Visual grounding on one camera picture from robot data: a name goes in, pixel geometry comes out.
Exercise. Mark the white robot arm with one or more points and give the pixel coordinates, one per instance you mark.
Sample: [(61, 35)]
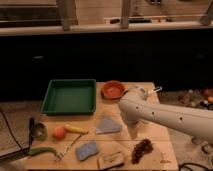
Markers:
[(134, 106)]

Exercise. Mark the yellow banana toy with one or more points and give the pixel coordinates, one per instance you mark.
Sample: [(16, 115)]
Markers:
[(75, 129)]

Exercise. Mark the wooden block brush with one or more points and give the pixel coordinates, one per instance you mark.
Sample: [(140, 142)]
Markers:
[(108, 161)]

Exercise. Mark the light blue towel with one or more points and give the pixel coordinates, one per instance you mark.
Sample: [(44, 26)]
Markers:
[(107, 125)]

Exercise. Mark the orange bowl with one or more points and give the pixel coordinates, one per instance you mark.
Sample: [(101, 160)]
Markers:
[(112, 90)]

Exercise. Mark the green handled peeler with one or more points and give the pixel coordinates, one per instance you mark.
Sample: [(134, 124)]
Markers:
[(40, 150)]

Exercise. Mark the orange fruit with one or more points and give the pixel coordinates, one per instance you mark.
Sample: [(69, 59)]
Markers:
[(59, 133)]

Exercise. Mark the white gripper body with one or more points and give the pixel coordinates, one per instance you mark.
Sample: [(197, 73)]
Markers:
[(133, 131)]

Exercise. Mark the brown pine cone object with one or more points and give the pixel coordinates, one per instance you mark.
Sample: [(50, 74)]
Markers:
[(140, 149)]

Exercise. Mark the green plastic tray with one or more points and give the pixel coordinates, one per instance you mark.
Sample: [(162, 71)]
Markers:
[(70, 97)]

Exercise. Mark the blue sponge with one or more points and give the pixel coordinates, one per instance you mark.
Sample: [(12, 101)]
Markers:
[(86, 150)]

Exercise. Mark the metal fork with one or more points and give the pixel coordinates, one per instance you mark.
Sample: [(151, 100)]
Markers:
[(62, 154)]

